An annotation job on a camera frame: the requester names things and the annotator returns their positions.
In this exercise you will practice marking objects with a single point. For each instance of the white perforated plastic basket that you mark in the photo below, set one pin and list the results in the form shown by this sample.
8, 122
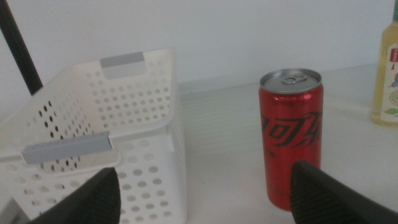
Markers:
146, 149

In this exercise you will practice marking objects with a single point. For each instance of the black pole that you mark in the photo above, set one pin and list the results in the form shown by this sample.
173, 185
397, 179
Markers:
18, 46

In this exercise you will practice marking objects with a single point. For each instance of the yellow tea bottle green label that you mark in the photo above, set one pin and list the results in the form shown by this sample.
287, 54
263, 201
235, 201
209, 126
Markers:
384, 77

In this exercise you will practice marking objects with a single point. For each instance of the red cola can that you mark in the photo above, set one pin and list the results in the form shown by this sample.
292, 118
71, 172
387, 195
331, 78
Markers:
289, 115

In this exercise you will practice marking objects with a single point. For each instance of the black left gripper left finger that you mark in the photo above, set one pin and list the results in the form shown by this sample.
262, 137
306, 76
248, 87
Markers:
93, 202

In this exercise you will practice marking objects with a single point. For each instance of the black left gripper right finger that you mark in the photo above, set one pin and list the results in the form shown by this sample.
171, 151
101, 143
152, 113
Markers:
323, 199

